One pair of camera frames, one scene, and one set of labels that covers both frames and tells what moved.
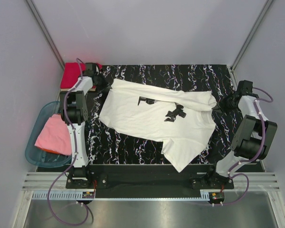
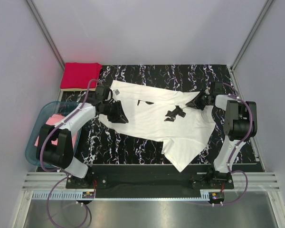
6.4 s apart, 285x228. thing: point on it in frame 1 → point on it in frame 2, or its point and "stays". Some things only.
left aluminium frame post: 35,14 stays
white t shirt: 183,120 stays
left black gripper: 105,85 → 119,116
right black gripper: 220,107 → 195,103
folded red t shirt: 71,72 stays
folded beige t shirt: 69,90 stays
